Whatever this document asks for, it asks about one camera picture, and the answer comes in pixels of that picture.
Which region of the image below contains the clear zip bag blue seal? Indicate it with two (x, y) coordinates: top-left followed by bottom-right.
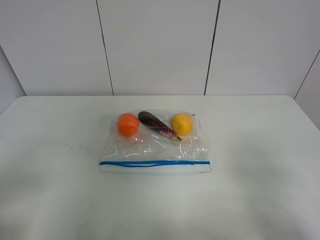
(98, 109), (212, 175)

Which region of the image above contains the purple eggplant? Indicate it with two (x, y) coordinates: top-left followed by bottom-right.
(137, 111), (182, 142)

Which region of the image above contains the yellow pear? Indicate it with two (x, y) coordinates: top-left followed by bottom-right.
(171, 113), (193, 136)

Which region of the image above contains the orange fruit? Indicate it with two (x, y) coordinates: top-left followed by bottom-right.
(116, 113), (140, 137)

